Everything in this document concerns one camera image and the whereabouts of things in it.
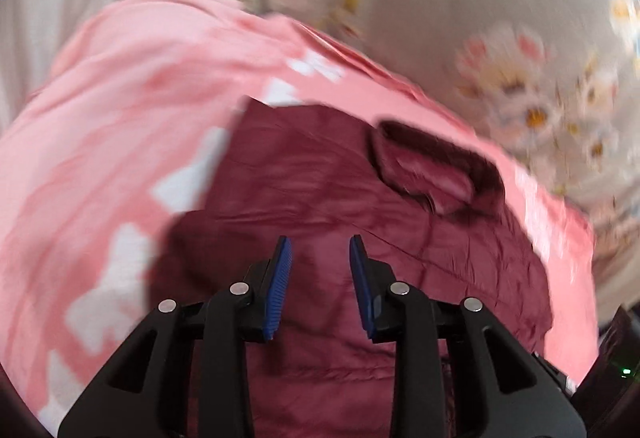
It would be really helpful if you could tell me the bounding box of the maroon puffer jacket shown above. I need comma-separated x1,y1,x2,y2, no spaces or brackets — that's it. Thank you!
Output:
145,96,553,438

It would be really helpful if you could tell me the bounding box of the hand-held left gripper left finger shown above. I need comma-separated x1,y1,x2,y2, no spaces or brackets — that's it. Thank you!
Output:
57,235,293,438

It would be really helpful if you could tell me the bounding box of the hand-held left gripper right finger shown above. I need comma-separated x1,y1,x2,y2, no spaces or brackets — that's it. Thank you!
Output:
348,234,586,438

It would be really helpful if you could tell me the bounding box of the pale grey satin cloth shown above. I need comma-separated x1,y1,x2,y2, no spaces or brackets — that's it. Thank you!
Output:
0,0,166,119

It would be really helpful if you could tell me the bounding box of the pink blanket with white print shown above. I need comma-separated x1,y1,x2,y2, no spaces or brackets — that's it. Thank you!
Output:
0,0,601,429

